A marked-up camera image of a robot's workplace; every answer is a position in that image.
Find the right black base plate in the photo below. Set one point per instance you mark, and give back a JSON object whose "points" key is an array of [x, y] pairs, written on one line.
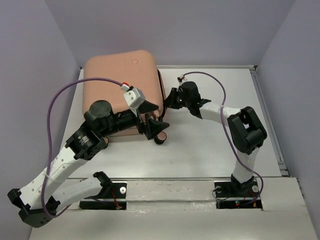
{"points": [[229, 197]]}

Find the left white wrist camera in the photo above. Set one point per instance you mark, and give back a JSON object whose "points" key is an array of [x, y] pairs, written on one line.
{"points": [[134, 98]]}

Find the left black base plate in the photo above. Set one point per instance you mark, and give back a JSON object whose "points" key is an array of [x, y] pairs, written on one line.
{"points": [[114, 200]]}

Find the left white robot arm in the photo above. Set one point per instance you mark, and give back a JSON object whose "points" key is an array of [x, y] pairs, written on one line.
{"points": [[42, 199]]}

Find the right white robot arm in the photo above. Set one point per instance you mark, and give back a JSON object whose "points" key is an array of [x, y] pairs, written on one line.
{"points": [[242, 127]]}

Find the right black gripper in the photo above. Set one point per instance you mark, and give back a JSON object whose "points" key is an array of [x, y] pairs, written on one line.
{"points": [[171, 101]]}

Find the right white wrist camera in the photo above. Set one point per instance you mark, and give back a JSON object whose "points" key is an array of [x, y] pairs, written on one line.
{"points": [[181, 80]]}

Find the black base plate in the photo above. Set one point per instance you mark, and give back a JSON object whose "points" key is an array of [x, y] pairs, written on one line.
{"points": [[229, 197], [114, 200]]}

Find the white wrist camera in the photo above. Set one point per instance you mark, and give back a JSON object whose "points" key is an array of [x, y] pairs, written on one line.
{"points": [[181, 80], [134, 98]]}

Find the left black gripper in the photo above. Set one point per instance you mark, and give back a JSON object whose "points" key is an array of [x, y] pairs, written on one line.
{"points": [[153, 127]]}

